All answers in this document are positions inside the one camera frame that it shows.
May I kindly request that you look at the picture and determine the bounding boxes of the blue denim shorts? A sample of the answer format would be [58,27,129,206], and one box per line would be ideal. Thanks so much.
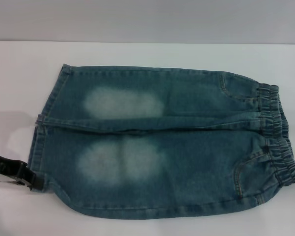
[27,63,295,221]

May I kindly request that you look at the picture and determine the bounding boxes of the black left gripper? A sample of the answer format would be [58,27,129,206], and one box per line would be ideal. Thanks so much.
[0,150,44,192]

